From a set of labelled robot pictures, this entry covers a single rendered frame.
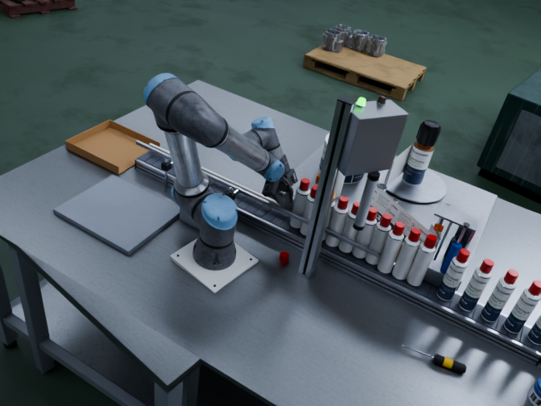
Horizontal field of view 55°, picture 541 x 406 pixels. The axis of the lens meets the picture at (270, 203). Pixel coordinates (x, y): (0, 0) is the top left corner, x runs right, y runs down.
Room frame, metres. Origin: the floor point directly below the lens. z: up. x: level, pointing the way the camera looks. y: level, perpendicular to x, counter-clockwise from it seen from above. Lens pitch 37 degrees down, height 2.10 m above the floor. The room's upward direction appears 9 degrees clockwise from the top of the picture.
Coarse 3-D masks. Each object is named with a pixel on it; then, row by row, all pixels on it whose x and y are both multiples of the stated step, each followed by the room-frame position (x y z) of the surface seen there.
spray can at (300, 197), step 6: (306, 180) 1.53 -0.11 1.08; (300, 186) 1.52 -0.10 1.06; (306, 186) 1.52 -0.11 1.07; (300, 192) 1.52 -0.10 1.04; (306, 192) 1.52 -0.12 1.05; (300, 198) 1.51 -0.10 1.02; (306, 198) 1.51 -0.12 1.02; (294, 204) 1.52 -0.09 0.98; (300, 204) 1.51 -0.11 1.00; (294, 210) 1.52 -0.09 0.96; (300, 210) 1.51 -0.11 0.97; (294, 222) 1.51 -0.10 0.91; (300, 222) 1.51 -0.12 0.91; (294, 228) 1.51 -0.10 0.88
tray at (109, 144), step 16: (96, 128) 2.01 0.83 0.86; (112, 128) 2.08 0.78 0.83; (128, 128) 2.04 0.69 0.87; (80, 144) 1.90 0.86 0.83; (96, 144) 1.92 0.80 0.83; (112, 144) 1.94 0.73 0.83; (128, 144) 1.96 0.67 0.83; (96, 160) 1.78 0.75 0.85; (112, 160) 1.82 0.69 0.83; (128, 160) 1.84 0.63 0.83
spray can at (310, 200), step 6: (312, 186) 1.50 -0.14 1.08; (312, 192) 1.49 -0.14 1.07; (312, 198) 1.48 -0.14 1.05; (306, 204) 1.49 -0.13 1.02; (312, 204) 1.47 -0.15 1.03; (306, 210) 1.48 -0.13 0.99; (306, 216) 1.48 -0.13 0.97; (300, 228) 1.49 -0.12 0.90; (306, 228) 1.48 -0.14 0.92; (306, 234) 1.47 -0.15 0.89
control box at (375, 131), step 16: (352, 112) 1.32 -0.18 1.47; (368, 112) 1.33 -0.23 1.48; (384, 112) 1.35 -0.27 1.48; (400, 112) 1.37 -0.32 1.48; (352, 128) 1.30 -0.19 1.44; (368, 128) 1.30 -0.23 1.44; (384, 128) 1.33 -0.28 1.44; (400, 128) 1.36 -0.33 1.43; (352, 144) 1.29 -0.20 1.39; (368, 144) 1.31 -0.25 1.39; (384, 144) 1.34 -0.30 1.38; (352, 160) 1.29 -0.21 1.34; (368, 160) 1.32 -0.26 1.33; (384, 160) 1.35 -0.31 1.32
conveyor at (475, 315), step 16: (144, 160) 1.79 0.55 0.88; (160, 160) 1.81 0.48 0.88; (224, 192) 1.67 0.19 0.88; (240, 208) 1.58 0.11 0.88; (256, 208) 1.60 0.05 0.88; (272, 208) 1.61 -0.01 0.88; (288, 224) 1.53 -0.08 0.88; (352, 256) 1.41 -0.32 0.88; (416, 288) 1.30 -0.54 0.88; (432, 288) 1.31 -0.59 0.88; (448, 304) 1.25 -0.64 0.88; (480, 304) 1.27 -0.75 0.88; (480, 320) 1.20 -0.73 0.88; (512, 336) 1.15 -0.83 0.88
